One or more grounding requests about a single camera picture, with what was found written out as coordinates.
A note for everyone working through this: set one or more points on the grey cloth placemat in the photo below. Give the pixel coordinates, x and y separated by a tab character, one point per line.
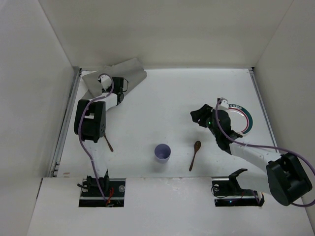
132	70

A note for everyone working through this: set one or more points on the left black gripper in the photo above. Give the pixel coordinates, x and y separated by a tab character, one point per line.
117	82

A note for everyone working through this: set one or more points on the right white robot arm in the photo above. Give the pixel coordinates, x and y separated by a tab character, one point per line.
284	177

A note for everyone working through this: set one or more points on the brown wooden spoon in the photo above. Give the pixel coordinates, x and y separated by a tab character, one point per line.
197	147

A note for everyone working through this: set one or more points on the brown wooden fork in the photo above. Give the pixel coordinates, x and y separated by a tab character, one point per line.
109	145

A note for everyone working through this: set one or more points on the lilac plastic cup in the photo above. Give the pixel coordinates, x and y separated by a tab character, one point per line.
162	153

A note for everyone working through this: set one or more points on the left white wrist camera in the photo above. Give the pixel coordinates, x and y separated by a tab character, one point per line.
105	81

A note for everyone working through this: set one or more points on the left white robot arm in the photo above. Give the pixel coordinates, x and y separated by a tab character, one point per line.
103	94

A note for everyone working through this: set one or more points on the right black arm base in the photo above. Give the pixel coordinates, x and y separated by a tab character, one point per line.
228	193

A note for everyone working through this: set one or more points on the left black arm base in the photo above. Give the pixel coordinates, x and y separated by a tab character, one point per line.
111	194

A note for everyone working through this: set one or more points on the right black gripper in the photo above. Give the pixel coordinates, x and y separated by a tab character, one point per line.
203	115

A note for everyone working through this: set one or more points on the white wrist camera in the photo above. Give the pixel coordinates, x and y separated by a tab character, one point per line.
223	104
105	81

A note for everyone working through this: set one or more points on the white plate green red rim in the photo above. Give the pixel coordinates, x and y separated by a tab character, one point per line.
246	114

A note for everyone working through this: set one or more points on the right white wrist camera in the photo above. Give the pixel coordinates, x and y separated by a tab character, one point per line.
223	104

